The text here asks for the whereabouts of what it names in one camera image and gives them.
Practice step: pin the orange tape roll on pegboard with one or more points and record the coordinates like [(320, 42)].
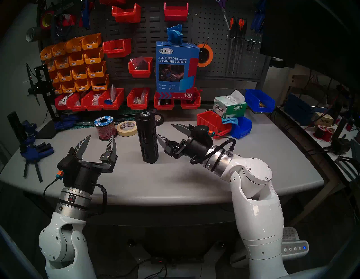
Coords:
[(210, 56)]

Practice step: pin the light blue rag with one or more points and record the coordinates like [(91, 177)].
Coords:
[(230, 121)]

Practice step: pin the orange bin labelled 5-6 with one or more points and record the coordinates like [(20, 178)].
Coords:
[(57, 89)]

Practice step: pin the green white Kimtech box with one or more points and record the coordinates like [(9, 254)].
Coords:
[(229, 111)]

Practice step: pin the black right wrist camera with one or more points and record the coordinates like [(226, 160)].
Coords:
[(202, 131)]

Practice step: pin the orange bin labelled M3X6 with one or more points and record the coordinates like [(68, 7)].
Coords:
[(91, 41)]

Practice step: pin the orange bin labelled M3X8 BAD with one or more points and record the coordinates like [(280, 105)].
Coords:
[(59, 49)]

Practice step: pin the orange bin labelled M4-6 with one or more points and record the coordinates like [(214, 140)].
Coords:
[(76, 59)]

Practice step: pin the black power strip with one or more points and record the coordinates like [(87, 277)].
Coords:
[(180, 260)]

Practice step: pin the blue spring clamp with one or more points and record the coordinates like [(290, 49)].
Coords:
[(70, 117), (63, 125)]

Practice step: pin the red yellow tape roll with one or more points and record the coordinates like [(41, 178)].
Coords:
[(43, 19)]

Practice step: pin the red white tape roll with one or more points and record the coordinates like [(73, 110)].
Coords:
[(70, 20)]

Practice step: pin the orange bin labelled M2.5-6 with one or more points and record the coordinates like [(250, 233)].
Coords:
[(68, 87)]

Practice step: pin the orange bin labelled M3-8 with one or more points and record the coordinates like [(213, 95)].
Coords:
[(79, 72)]

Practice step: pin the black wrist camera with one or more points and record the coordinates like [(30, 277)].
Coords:
[(65, 163), (202, 131)]

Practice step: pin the large blue plastic bin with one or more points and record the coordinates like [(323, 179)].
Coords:
[(254, 98)]

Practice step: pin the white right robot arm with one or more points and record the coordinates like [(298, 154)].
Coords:
[(258, 211)]

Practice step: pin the orange bin labelled M3-6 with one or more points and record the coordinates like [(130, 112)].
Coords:
[(96, 69)]

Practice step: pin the orange bin labelled M4-0.7 HEX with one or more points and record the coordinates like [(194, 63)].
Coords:
[(99, 83)]

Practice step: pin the tall clear plastic bag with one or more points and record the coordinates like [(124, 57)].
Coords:
[(113, 94)]

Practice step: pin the dark grey pegboard back panel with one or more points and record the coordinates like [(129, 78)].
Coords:
[(213, 31)]

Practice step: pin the orange bin labelled M3X5X6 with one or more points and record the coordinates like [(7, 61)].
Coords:
[(50, 65)]

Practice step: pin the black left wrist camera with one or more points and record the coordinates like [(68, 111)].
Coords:
[(65, 163)]

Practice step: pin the orange bin labelled M3-12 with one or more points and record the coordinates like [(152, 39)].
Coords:
[(65, 75)]

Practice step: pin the dark blue case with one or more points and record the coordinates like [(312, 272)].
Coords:
[(301, 109)]

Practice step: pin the white tissue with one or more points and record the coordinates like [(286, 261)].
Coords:
[(236, 97)]

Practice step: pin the small blue plastic part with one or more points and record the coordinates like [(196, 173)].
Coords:
[(108, 101)]

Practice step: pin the small blue plastic bin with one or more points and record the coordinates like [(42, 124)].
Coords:
[(243, 128)]

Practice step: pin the orange bin labelled M3-16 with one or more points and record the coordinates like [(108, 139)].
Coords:
[(54, 76)]

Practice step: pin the green cutting mat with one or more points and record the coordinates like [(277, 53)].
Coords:
[(87, 126)]

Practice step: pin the orange bin labelled M3X5X4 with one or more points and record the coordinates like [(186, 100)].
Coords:
[(46, 53)]

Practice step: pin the beige masking tape roll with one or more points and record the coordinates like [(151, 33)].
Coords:
[(128, 134)]

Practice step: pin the grey duct tape roll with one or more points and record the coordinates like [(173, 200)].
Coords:
[(38, 33)]

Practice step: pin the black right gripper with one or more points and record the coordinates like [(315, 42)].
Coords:
[(197, 150)]

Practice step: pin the black monitor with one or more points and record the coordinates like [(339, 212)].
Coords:
[(303, 33)]

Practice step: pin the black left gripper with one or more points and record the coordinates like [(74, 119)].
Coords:
[(83, 179)]

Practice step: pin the orange bin labelled M2.5-5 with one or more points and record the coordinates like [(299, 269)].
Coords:
[(82, 85)]

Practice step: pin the small cardboard box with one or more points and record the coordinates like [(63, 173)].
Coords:
[(323, 121)]

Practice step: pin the black tape roll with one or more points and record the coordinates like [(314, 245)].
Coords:
[(160, 119)]

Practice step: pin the dark metal C-clamp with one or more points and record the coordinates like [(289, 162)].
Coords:
[(55, 28)]

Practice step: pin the white plastic parts bag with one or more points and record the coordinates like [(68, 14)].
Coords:
[(64, 99)]

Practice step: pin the blue microfiber cloth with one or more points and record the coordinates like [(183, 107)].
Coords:
[(174, 35)]

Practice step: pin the orange bin labelled M3-4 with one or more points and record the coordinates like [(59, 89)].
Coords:
[(93, 55)]

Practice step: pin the orange bin labelled M4X4X6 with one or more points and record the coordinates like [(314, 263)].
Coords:
[(62, 62)]

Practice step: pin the clear bag dark parts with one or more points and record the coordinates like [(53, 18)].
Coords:
[(139, 64)]

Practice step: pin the red plastic storage bin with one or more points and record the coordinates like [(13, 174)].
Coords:
[(88, 106), (60, 108), (126, 15), (116, 49), (140, 73), (192, 105), (163, 107), (137, 106), (73, 106), (175, 12), (218, 126), (112, 106), (112, 1)]

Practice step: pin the blue cleaning cloths box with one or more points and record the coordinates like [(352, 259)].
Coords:
[(174, 60)]

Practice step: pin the black metal stand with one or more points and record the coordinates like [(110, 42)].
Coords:
[(45, 85)]

